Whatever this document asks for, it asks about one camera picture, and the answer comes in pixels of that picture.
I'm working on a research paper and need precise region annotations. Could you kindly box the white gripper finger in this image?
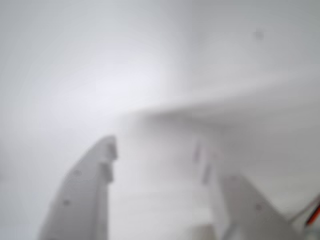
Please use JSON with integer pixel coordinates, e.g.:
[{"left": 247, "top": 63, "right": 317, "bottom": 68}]
[
  {"left": 36, "top": 134, "right": 119, "bottom": 240},
  {"left": 191, "top": 134, "right": 301, "bottom": 240}
]

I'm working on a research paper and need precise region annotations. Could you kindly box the red black servo cable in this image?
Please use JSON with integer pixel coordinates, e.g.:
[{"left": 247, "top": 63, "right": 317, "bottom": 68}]
[{"left": 302, "top": 193, "right": 320, "bottom": 229}]

